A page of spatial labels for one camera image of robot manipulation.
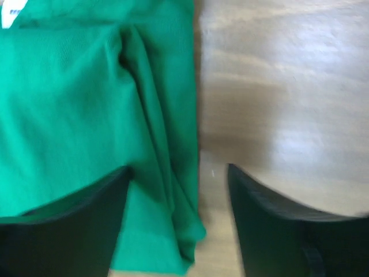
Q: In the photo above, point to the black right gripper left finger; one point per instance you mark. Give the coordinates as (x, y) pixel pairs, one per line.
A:
(74, 235)

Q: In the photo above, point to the green t shirt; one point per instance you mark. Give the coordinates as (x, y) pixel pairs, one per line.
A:
(88, 86)

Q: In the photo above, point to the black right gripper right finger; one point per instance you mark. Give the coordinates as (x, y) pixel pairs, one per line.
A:
(280, 237)

